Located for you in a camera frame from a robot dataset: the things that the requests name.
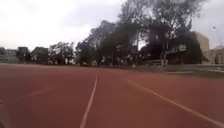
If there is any low pale building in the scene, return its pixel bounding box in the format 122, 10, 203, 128
203, 45, 224, 65

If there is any pale paved strip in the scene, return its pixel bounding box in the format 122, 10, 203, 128
136, 63, 224, 80

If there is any row of dark trees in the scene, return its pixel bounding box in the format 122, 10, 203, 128
14, 0, 208, 67

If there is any dark building with pale wall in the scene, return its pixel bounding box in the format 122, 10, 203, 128
165, 31, 211, 65

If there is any red running track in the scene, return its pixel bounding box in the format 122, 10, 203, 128
0, 63, 224, 128

